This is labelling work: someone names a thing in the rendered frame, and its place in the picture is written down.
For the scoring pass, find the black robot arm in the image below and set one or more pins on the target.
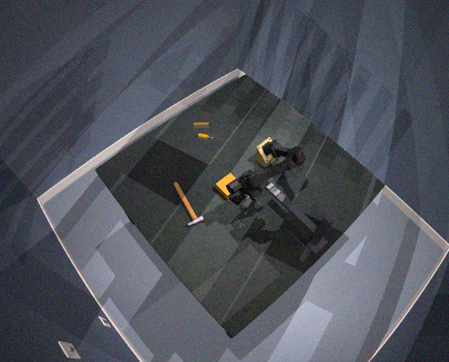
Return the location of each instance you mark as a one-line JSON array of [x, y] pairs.
[[251, 180]]

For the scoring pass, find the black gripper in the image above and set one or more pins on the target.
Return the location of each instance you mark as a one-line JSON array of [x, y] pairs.
[[238, 197]]

